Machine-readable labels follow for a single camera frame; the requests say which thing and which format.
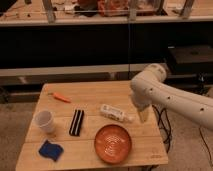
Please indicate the beige robot end tool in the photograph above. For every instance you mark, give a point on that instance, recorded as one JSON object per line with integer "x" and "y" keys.
{"x": 143, "y": 114}

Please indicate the black white striped eraser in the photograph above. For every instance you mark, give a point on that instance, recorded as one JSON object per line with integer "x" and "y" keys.
{"x": 76, "y": 123}

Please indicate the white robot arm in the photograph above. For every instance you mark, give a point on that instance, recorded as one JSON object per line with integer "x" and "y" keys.
{"x": 148, "y": 86}

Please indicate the white plastic bottle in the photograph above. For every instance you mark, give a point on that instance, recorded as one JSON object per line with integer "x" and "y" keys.
{"x": 115, "y": 113}

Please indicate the orange ridged plate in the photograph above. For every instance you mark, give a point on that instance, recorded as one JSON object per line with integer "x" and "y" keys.
{"x": 112, "y": 144}

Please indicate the wooden table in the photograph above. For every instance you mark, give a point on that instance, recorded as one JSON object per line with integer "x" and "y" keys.
{"x": 79, "y": 151}

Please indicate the black box on shelf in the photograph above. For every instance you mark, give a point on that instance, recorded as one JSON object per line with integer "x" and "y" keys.
{"x": 190, "y": 59}

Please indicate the orange toy carrot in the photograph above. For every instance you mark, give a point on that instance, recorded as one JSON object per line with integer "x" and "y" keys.
{"x": 59, "y": 97}

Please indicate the blue sponge cloth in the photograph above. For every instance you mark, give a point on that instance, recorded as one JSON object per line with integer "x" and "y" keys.
{"x": 52, "y": 151}

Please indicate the white paper cup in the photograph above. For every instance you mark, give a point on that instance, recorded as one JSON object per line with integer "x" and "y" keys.
{"x": 44, "y": 120}

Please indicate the orange clutter on shelf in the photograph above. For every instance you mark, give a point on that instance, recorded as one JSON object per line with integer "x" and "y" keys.
{"x": 112, "y": 7}

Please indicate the long shelf bench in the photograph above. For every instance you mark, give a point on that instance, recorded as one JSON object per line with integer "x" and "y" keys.
{"x": 85, "y": 12}

